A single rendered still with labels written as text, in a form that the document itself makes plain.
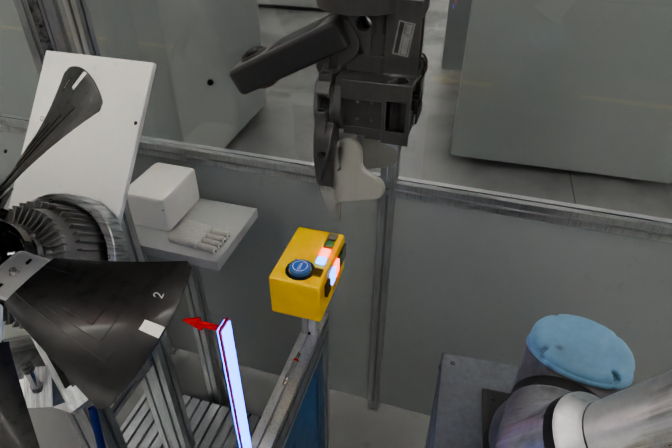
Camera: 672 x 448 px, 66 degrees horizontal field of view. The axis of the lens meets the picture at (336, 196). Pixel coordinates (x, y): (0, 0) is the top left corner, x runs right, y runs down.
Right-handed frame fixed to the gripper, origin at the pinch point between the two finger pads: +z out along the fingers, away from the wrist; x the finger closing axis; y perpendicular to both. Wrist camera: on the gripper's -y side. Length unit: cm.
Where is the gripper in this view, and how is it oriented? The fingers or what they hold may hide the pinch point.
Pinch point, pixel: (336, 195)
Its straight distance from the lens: 51.4
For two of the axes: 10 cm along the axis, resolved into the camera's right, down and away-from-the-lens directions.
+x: 2.9, -5.4, 7.9
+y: 9.6, 1.7, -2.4
